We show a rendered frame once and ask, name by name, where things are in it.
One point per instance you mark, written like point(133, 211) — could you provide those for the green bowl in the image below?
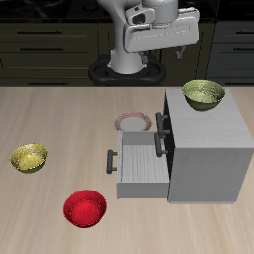
point(203, 94)

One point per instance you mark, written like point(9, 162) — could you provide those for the white cabinet drawer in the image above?
point(144, 165)

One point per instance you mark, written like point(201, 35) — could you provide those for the red bowl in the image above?
point(85, 208)

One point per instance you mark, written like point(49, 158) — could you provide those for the pink rimmed white plate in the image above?
point(133, 123)

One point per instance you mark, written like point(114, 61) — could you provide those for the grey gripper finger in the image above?
point(180, 52)
point(144, 59)

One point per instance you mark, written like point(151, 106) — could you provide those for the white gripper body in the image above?
point(165, 34)

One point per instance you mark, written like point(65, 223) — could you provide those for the white cabinet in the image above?
point(208, 155)

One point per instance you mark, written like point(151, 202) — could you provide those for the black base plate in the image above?
point(155, 74)

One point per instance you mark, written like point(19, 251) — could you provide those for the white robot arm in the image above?
point(120, 39)

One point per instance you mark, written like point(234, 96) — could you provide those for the yellow bowl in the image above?
point(28, 158)

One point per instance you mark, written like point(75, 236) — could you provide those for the dark kitchen cupboards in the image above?
point(46, 49)

